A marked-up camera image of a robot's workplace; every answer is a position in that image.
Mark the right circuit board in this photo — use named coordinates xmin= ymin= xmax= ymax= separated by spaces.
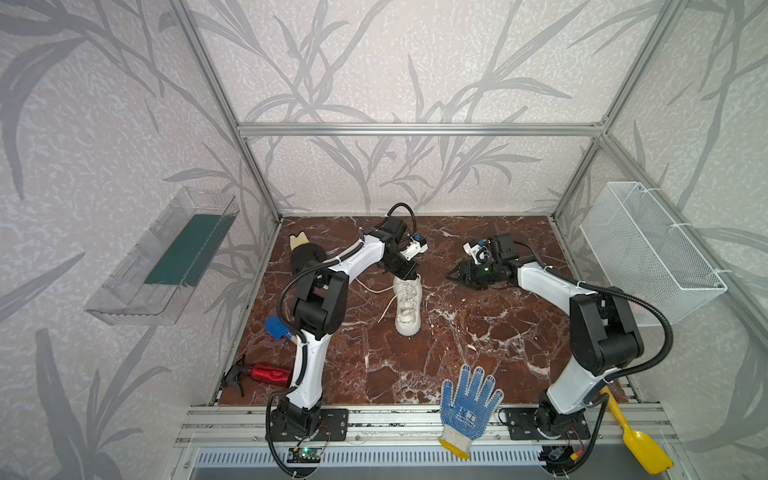
xmin=540 ymin=445 xmax=574 ymax=465

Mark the white wire mesh basket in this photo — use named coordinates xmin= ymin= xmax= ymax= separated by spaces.
xmin=580 ymin=181 xmax=727 ymax=324

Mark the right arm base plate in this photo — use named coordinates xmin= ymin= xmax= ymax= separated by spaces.
xmin=498 ymin=407 xmax=591 ymax=440

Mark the clear plastic wall tray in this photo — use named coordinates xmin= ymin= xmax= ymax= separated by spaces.
xmin=84 ymin=187 xmax=240 ymax=326

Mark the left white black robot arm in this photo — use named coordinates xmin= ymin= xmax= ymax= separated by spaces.
xmin=273 ymin=215 xmax=427 ymax=430

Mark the yellow plastic scoop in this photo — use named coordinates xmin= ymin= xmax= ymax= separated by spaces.
xmin=601 ymin=387 xmax=674 ymax=475

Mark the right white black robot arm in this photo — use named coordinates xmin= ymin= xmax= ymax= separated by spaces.
xmin=447 ymin=234 xmax=674 ymax=439

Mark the black work glove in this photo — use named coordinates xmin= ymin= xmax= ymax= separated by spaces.
xmin=289 ymin=232 xmax=327 ymax=275

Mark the blue dotted work glove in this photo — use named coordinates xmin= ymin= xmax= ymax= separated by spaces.
xmin=439 ymin=364 xmax=504 ymax=460

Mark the pink item in basket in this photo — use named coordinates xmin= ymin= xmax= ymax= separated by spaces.
xmin=627 ymin=299 xmax=648 ymax=322

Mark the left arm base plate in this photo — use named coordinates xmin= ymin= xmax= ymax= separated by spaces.
xmin=269 ymin=407 xmax=349 ymax=442

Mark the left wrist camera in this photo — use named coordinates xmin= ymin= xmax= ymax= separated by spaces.
xmin=400 ymin=235 xmax=428 ymax=260

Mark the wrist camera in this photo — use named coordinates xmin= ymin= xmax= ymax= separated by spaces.
xmin=463 ymin=240 xmax=491 ymax=265
xmin=400 ymin=235 xmax=428 ymax=260

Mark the white knit sneaker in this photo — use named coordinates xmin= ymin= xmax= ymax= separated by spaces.
xmin=356 ymin=275 xmax=423 ymax=337

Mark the wooden handle blue mallet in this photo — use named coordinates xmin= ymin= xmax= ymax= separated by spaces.
xmin=265 ymin=315 xmax=296 ymax=343

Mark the red black spray bottle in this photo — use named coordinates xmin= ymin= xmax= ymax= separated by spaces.
xmin=220 ymin=356 xmax=292 ymax=397

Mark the left green circuit board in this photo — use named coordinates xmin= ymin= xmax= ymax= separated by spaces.
xmin=287 ymin=447 xmax=324 ymax=464

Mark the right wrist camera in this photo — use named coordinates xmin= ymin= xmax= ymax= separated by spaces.
xmin=463 ymin=240 xmax=491 ymax=265

